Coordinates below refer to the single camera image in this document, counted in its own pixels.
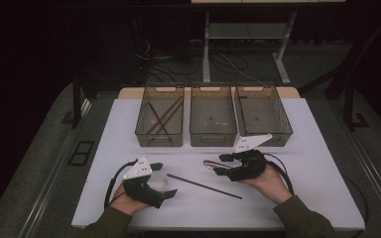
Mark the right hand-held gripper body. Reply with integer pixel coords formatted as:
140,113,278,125
226,133,274,182

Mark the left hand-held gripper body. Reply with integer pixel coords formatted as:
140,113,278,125
122,156,167,209

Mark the white ceramic spoon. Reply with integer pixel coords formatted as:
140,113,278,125
147,175,170,192

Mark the black chopstick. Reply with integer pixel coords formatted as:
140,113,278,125
147,101,169,135
166,173,243,200

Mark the wire basket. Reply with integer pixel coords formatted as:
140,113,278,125
190,83,238,148
134,84,186,148
233,84,294,148

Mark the person's left hand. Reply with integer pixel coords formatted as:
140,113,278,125
108,183,151,216

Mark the person's right hand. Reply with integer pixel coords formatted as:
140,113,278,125
244,164,294,205

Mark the black metal stand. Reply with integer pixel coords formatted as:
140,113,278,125
299,13,381,132
71,67,101,130

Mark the left hand-held gripper cable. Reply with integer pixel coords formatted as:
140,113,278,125
103,159,139,210

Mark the hand-held gripper cable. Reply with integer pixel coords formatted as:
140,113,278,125
262,152,296,196
103,159,139,210

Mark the right hand-held gripper cable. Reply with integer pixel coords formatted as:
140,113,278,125
262,152,296,196

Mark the black rectangular floor frame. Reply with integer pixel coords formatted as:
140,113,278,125
66,140,95,167

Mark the tangle of floor cables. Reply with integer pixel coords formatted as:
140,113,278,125
135,38,279,87

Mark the grey metal desk frame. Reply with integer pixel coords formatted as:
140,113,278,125
201,11,298,85

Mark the black cable beside table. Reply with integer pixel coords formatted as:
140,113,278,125
341,175,371,237

